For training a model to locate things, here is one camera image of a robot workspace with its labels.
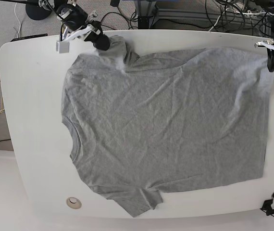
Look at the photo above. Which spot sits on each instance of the table grommet left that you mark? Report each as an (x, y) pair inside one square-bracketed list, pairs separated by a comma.
[(73, 203)]

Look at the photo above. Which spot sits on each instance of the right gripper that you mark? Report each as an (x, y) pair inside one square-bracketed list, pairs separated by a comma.
[(94, 33)]

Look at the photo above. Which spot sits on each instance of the grey T-shirt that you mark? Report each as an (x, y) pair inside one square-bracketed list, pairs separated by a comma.
[(166, 122)]

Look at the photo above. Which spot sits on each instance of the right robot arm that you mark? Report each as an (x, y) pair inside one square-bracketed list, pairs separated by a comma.
[(76, 23)]

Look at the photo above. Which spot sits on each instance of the aluminium frame base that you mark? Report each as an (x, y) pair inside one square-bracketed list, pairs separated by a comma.
[(229, 15)]

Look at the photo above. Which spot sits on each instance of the black round stand base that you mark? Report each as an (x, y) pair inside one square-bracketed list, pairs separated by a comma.
[(39, 9)]

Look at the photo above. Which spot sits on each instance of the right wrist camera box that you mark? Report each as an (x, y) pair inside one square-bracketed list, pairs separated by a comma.
[(62, 47)]

